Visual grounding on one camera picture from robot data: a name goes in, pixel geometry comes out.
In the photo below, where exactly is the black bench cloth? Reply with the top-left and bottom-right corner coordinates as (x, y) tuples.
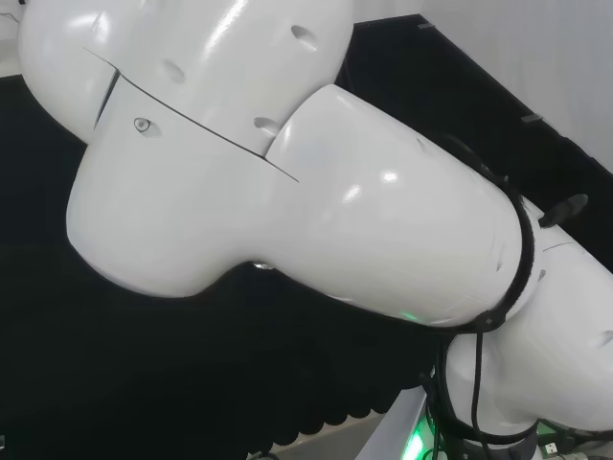
(0, 12), (613, 448)

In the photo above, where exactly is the black cable bundle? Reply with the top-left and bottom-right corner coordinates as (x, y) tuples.
(419, 334), (464, 460)

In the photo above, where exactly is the black arm strap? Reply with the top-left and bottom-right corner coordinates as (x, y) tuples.
(443, 136), (538, 334)

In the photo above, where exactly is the thin black cable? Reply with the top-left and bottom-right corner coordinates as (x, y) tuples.
(469, 328), (495, 460)

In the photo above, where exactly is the black cable plug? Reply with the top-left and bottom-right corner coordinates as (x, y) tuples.
(538, 193), (590, 229)

